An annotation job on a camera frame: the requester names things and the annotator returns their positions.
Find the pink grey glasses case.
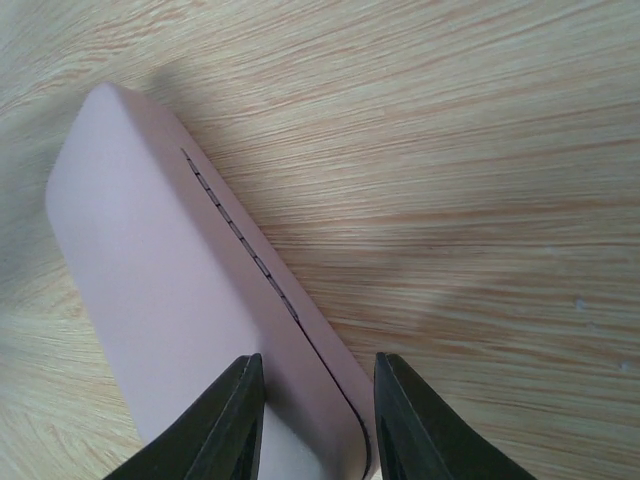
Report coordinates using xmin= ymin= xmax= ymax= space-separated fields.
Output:
xmin=45 ymin=83 xmax=379 ymax=479

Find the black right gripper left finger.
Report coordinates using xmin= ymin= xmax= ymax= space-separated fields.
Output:
xmin=107 ymin=353 xmax=265 ymax=480

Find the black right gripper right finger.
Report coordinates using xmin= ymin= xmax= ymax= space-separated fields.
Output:
xmin=374 ymin=352 xmax=533 ymax=480

